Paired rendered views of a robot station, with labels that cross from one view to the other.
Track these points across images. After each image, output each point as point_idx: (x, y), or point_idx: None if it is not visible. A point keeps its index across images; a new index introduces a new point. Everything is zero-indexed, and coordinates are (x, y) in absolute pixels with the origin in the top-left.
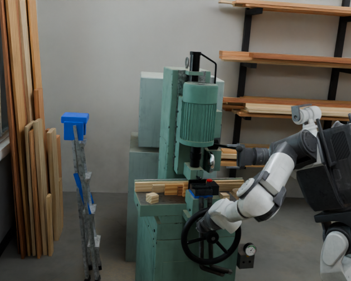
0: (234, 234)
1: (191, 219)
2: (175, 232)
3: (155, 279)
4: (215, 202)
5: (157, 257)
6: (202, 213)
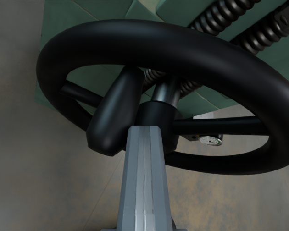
0: (215, 102)
1: (103, 46)
2: (104, 5)
3: (41, 49)
4: None
5: (47, 22)
6: (195, 71)
